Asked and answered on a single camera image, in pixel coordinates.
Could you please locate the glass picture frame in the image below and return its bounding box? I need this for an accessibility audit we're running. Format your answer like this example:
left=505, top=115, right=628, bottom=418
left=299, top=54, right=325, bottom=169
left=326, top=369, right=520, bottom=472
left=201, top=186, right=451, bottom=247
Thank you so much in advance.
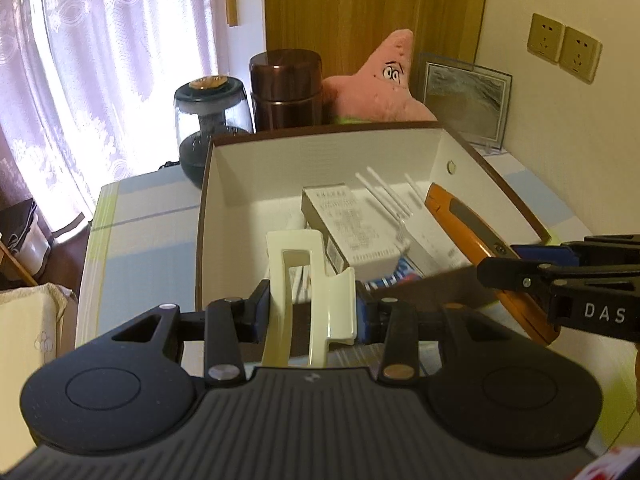
left=417, top=52, right=513, bottom=153

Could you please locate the blue packet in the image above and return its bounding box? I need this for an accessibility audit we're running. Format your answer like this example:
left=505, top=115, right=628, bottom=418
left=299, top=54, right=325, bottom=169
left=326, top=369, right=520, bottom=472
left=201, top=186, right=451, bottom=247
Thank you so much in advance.
left=362, top=257, right=423, bottom=293

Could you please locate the cream hair clip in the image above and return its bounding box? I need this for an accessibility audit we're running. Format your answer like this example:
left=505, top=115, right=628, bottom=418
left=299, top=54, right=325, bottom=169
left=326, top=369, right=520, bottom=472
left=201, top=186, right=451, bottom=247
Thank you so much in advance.
left=261, top=230, right=358, bottom=368

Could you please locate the beige wall outlet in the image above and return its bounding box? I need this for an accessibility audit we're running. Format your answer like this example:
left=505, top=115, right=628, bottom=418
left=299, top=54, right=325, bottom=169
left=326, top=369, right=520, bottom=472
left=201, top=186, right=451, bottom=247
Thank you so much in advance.
left=557, top=25, right=602, bottom=83
left=527, top=12, right=566, bottom=63

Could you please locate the pink starfish plush toy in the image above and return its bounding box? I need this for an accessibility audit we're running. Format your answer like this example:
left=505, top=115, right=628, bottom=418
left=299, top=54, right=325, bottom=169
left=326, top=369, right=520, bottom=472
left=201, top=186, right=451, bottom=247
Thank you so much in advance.
left=322, top=30, right=438, bottom=125

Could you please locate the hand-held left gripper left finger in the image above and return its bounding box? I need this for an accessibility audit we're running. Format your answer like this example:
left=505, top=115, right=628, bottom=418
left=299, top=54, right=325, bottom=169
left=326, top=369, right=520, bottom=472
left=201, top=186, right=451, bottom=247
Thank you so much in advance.
left=107, top=280, right=274, bottom=387

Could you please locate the white printed medicine box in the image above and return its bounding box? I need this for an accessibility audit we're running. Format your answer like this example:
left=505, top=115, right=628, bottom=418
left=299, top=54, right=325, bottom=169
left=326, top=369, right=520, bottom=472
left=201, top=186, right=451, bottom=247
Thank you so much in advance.
left=301, top=183, right=412, bottom=281

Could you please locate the white lace curtain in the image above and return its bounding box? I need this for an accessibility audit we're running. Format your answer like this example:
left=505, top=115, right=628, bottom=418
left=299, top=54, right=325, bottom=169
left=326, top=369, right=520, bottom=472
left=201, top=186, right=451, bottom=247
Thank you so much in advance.
left=0, top=0, right=236, bottom=261

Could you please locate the brown metal canister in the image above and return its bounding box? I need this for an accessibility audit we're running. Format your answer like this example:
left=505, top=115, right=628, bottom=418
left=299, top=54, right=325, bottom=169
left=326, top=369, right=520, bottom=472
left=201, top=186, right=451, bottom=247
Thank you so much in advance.
left=249, top=49, right=326, bottom=133

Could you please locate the brown box with white inside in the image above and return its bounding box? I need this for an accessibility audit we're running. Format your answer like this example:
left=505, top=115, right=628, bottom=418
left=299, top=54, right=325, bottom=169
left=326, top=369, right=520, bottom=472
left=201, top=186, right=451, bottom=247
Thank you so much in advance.
left=195, top=121, right=553, bottom=316

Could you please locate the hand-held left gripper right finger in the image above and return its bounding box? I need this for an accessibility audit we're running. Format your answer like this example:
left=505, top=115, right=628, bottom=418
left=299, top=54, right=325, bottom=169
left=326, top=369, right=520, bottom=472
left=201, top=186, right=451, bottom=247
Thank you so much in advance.
left=355, top=294, right=502, bottom=382

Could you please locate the dark bag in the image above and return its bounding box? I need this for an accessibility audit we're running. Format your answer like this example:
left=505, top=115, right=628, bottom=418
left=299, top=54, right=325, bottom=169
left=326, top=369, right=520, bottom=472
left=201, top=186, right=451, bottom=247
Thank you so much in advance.
left=9, top=199, right=54, bottom=267

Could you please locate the dark glass jar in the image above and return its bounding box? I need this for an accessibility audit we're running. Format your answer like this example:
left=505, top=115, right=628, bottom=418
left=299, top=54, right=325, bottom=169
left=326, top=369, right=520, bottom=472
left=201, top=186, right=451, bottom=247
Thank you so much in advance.
left=173, top=75, right=253, bottom=188

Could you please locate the cream cloth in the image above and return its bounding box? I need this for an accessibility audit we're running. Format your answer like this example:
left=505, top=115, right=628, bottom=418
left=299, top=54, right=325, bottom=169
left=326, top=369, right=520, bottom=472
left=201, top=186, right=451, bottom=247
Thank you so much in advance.
left=0, top=282, right=72, bottom=396

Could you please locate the red white packet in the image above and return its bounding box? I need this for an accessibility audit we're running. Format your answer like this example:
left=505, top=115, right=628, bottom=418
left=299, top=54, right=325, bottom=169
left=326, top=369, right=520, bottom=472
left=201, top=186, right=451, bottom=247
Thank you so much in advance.
left=577, top=442, right=640, bottom=480

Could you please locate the white router with antennas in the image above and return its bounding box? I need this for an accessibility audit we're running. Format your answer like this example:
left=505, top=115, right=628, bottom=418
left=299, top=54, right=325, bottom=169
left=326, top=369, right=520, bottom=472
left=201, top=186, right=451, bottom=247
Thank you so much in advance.
left=355, top=165, right=481, bottom=277

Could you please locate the orange utility knife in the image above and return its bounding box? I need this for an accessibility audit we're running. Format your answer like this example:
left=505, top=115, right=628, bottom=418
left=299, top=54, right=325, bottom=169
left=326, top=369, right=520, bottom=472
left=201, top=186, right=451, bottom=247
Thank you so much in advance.
left=424, top=182, right=561, bottom=346

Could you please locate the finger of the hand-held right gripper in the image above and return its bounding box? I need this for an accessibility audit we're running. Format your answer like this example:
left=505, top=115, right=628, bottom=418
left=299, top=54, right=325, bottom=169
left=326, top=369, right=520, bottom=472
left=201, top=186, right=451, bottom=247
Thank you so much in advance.
left=510, top=233, right=640, bottom=272
left=476, top=256, right=556, bottom=295

